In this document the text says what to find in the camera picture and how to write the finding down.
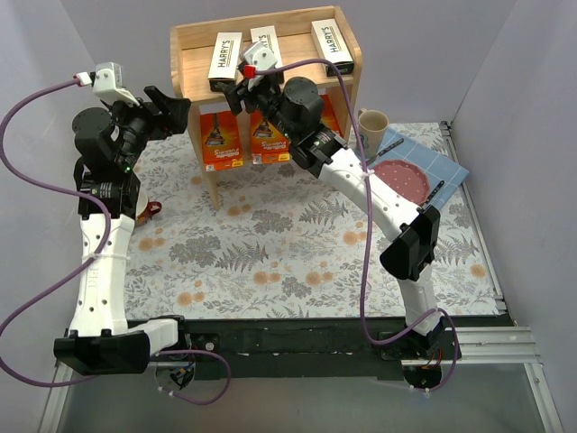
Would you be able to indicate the cream patterned mug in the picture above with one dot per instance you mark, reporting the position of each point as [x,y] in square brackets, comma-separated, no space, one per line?
[373,125]

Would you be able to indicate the white Harry's razor box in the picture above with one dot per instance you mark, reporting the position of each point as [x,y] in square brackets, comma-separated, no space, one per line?
[223,66]
[268,37]
[331,46]

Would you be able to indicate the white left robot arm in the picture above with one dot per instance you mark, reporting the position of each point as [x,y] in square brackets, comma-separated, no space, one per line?
[110,139]

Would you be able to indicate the white red floral cup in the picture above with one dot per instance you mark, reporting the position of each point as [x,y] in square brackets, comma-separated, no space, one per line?
[146,209]

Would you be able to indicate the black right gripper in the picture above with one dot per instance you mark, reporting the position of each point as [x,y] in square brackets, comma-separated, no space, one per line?
[248,93]

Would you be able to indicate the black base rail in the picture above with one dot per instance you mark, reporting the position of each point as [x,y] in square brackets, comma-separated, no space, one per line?
[288,348]

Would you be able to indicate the wooden two-tier shelf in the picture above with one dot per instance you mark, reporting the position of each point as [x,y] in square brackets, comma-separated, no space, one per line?
[191,49]

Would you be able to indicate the black handled fork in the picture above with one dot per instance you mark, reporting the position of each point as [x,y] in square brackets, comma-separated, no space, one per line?
[427,203]

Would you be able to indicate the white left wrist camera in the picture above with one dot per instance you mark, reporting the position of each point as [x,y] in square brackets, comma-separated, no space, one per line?
[107,84]

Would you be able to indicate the orange Gillette razor box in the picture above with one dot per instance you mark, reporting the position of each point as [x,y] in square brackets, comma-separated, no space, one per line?
[268,145]
[221,144]
[328,116]

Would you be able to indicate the pink dotted plate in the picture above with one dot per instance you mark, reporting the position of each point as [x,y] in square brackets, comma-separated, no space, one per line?
[405,178]

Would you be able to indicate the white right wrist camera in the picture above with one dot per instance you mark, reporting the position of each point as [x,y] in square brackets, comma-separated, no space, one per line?
[257,57]

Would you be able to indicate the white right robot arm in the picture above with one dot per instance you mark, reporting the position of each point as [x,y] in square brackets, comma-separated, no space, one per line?
[295,110]

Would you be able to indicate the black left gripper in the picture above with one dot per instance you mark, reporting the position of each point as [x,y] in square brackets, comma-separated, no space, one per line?
[151,116]

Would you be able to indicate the black handled knife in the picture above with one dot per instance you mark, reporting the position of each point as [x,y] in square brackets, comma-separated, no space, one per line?
[387,149]

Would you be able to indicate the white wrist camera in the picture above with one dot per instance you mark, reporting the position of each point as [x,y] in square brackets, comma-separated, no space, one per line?
[257,57]
[107,84]

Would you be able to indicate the blue checkered cloth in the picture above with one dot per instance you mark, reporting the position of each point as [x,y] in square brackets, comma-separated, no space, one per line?
[434,164]

